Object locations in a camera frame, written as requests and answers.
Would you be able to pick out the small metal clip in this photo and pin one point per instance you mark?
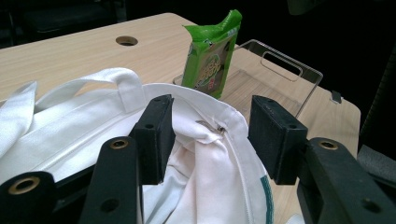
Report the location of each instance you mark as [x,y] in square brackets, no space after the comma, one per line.
[336,97]

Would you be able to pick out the grey padded object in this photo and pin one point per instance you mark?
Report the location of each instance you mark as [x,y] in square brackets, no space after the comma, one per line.
[378,165]

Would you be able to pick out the white canvas tote bag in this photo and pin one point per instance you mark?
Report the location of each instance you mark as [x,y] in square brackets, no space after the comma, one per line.
[77,140]

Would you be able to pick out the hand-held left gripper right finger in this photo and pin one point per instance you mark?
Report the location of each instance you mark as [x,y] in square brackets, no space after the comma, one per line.
[277,140]

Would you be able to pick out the green seaweed snack packet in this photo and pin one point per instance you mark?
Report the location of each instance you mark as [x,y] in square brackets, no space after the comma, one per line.
[208,56]

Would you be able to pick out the clear acrylic tray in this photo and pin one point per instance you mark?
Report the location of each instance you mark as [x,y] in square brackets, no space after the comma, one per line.
[264,90]

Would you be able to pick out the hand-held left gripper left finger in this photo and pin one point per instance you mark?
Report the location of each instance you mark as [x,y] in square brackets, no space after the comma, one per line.
[154,140]

